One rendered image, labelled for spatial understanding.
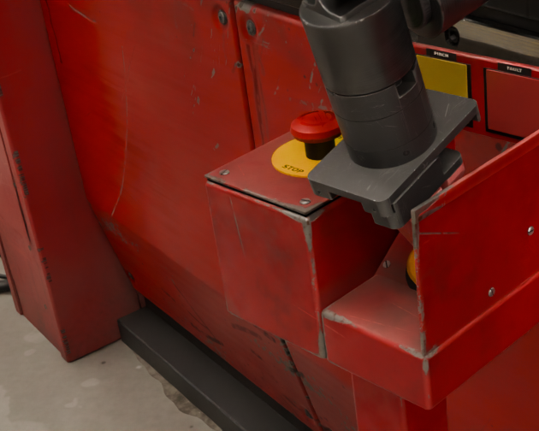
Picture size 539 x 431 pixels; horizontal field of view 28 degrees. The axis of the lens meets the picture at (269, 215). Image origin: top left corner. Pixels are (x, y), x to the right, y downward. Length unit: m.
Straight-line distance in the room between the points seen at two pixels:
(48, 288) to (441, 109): 1.32
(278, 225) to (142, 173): 0.89
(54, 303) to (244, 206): 1.22
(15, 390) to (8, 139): 0.46
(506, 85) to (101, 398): 1.28
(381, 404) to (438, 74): 0.25
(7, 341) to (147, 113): 0.75
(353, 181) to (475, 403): 0.50
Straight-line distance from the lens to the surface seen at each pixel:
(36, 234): 1.88
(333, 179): 0.66
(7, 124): 1.79
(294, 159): 0.77
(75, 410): 1.90
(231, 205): 0.76
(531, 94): 0.74
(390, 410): 0.83
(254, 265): 0.77
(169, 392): 1.88
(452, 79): 0.78
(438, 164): 0.66
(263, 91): 1.21
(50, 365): 2.03
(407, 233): 0.73
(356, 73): 0.62
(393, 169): 0.65
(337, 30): 0.60
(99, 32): 1.58
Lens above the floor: 1.11
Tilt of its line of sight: 28 degrees down
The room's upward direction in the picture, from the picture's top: 8 degrees counter-clockwise
